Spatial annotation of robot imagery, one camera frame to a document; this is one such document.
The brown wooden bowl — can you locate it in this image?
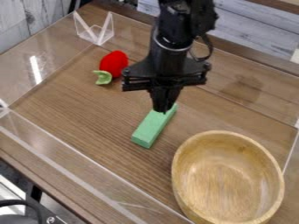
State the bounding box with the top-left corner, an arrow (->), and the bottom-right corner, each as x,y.
172,130 -> 286,224

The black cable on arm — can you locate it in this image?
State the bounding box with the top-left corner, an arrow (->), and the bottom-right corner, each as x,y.
188,33 -> 215,63

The clear acrylic corner bracket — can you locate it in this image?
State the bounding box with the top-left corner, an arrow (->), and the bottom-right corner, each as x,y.
72,12 -> 115,46

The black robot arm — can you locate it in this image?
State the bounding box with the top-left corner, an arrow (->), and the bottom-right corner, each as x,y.
121,0 -> 219,113

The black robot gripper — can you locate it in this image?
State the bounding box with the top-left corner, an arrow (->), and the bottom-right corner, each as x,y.
121,29 -> 211,112

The black table leg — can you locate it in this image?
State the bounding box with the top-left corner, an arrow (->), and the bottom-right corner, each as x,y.
25,184 -> 43,207

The black cable under table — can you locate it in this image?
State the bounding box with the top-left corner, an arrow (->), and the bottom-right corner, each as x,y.
0,199 -> 40,224

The clear acrylic tray wall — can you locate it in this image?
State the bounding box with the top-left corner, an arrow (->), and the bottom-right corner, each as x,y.
0,6 -> 299,224

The red plush strawberry toy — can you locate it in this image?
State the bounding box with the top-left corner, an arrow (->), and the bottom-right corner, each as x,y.
92,51 -> 128,85

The green rectangular block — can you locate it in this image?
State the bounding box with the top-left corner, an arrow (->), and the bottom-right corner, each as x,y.
131,104 -> 178,149

